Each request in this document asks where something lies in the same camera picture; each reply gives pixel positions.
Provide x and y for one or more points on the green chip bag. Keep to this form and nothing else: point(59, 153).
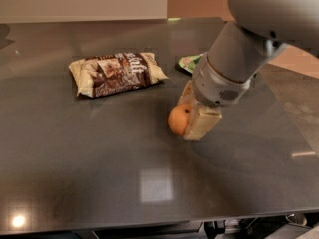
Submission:
point(189, 63)

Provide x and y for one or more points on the orange fruit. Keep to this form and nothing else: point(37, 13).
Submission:
point(179, 118)

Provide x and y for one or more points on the brown white chip bag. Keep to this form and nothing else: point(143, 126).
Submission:
point(116, 73)

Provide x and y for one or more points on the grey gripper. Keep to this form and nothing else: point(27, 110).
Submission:
point(215, 84)

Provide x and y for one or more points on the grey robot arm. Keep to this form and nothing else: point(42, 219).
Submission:
point(260, 31)

